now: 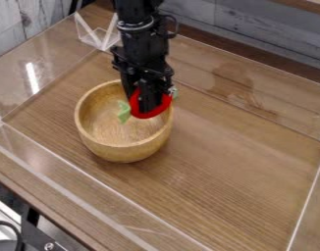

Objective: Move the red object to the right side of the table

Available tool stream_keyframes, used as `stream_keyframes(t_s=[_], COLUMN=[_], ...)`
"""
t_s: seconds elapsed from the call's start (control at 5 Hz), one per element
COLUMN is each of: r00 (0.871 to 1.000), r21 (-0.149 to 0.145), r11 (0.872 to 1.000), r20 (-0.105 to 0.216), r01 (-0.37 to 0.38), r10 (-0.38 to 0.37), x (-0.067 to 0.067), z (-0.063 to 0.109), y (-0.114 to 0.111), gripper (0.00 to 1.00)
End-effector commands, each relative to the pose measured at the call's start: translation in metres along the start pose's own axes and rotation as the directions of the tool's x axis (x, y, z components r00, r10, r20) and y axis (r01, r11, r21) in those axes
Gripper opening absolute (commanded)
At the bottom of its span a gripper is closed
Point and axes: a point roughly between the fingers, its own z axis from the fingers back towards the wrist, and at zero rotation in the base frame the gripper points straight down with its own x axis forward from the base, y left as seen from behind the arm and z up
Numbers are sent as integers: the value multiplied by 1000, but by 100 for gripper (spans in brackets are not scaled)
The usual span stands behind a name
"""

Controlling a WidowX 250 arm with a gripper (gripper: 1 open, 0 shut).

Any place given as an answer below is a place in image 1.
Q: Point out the red plush tomato toy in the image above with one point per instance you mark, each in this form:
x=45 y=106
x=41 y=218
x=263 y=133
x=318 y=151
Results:
x=128 y=108

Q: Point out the green rectangular block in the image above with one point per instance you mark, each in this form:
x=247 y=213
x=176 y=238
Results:
x=172 y=92

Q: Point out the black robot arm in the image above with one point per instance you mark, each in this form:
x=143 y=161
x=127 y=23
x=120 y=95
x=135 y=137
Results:
x=142 y=11

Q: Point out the wooden bowl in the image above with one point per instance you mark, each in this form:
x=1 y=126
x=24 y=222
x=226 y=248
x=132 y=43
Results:
x=117 y=142

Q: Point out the black table leg bracket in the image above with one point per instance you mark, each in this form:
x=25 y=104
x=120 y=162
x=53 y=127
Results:
x=34 y=239

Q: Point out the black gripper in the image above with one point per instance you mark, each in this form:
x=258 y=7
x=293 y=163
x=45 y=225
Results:
x=139 y=59

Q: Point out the clear acrylic corner bracket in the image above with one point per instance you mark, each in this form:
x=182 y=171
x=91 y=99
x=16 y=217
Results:
x=100 y=38

